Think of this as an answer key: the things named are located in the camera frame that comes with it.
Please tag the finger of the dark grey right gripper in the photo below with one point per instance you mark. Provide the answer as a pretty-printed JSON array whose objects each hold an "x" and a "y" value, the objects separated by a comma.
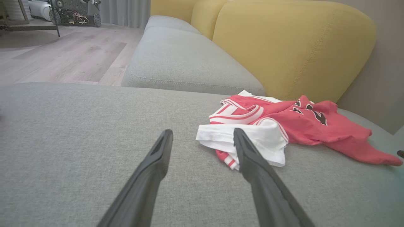
[{"x": 401, "y": 154}]

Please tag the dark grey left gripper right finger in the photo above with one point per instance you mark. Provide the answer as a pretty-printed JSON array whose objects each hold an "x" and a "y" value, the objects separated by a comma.
[{"x": 268, "y": 195}]

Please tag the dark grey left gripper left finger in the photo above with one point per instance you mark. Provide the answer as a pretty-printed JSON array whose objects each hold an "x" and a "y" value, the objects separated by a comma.
[{"x": 142, "y": 189}]

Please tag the red shorts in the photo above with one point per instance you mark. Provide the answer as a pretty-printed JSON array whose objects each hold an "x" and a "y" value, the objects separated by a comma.
[{"x": 309, "y": 126}]

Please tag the large grey sofa seat cushion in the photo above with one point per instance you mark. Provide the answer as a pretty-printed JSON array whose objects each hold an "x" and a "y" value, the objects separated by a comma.
[{"x": 79, "y": 142}]

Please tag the large yellow sofa back cushion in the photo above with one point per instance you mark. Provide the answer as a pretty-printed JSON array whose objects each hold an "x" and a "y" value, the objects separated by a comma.
[{"x": 284, "y": 47}]

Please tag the small grey sofa seat cushion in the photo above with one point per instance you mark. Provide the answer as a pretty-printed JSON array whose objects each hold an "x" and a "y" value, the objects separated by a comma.
[{"x": 170, "y": 23}]

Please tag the grey curtain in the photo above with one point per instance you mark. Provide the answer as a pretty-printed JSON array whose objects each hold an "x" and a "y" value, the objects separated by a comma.
[{"x": 126, "y": 12}]

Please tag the small yellow sofa back cushion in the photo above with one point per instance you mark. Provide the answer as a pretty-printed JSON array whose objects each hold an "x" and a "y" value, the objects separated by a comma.
[{"x": 173, "y": 8}]

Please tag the grey wheeled background robot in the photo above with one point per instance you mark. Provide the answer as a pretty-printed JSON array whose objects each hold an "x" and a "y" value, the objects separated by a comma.
[{"x": 75, "y": 17}]

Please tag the narrow yellow sofa back cushion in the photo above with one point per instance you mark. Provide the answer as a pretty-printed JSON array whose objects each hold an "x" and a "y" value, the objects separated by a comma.
[{"x": 205, "y": 15}]

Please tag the table with black metal legs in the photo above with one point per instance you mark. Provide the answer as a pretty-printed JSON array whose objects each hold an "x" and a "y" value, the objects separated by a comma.
[{"x": 31, "y": 28}]

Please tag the white rounded appliance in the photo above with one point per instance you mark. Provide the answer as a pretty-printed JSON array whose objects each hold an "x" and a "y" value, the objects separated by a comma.
[{"x": 39, "y": 9}]

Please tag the white ribbed cylinder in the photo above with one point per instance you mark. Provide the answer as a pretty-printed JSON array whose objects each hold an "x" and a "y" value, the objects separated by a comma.
[{"x": 15, "y": 9}]

